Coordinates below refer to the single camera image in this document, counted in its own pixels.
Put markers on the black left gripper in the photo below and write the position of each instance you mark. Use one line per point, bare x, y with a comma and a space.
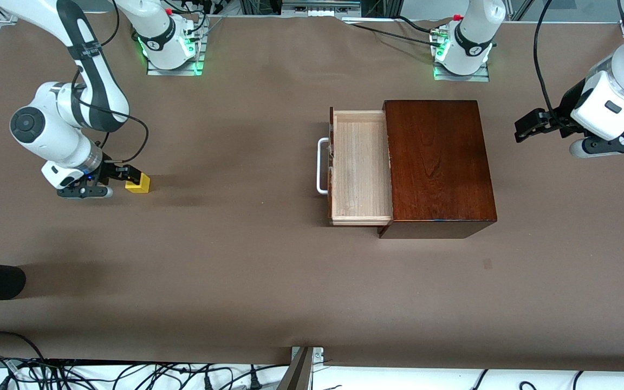
560, 115

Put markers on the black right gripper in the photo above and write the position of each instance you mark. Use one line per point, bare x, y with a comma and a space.
110, 170

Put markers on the yellow cube block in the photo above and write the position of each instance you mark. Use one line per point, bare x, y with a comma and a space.
141, 187

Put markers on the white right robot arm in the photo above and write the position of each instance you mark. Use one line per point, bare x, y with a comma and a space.
52, 141

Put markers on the dark brown wooden box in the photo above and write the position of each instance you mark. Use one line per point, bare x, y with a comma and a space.
442, 162

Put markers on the brown table cover sheet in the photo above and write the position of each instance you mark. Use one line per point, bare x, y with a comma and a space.
263, 271

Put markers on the black power plug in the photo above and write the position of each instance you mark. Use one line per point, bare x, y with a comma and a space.
208, 383
255, 382

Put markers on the aluminium frame profile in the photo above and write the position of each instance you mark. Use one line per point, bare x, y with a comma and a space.
317, 8

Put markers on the small metal edge bracket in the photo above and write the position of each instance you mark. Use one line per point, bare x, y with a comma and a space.
317, 355

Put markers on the dark metal post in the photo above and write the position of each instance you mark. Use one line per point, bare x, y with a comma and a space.
297, 376

